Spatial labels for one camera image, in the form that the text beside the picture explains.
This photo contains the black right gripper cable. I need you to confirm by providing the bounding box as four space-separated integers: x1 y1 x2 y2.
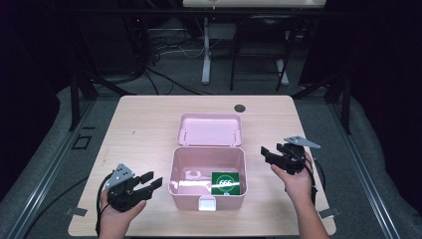
300 152 327 207

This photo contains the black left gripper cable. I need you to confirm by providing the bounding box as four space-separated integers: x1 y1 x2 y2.
95 172 114 237

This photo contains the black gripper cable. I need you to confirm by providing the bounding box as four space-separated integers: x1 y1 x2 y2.
300 152 327 207
95 172 114 237

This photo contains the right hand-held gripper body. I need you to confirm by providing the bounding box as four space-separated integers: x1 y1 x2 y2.
275 135 321 175

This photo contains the black floor cable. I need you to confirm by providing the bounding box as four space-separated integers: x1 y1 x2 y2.
22 176 90 239

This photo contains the bundle of floor cables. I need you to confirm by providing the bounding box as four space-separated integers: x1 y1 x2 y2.
122 16 215 98

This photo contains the green card packet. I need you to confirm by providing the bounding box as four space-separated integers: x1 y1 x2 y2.
210 171 241 196

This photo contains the person's left hand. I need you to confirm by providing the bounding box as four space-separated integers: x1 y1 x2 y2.
99 189 148 234

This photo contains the aluminium floor rail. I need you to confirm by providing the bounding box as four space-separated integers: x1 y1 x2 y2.
6 99 98 239
326 99 404 239

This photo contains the white desk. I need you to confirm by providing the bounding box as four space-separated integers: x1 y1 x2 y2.
182 0 327 86

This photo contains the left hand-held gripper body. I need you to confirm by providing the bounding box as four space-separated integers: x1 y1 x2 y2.
105 162 147 213

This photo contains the pink plastic box with lid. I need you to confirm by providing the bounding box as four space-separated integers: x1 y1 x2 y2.
168 113 249 212

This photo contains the black chair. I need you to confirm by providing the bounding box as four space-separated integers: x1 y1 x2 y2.
229 14 298 93

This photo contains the person's right hand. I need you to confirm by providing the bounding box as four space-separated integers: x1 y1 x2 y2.
270 151 317 209

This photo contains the grey tape strip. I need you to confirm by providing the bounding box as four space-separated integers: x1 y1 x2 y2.
318 206 342 219
65 206 89 218

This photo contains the black metal stand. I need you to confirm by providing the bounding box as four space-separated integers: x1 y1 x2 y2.
292 63 353 135
64 19 137 132

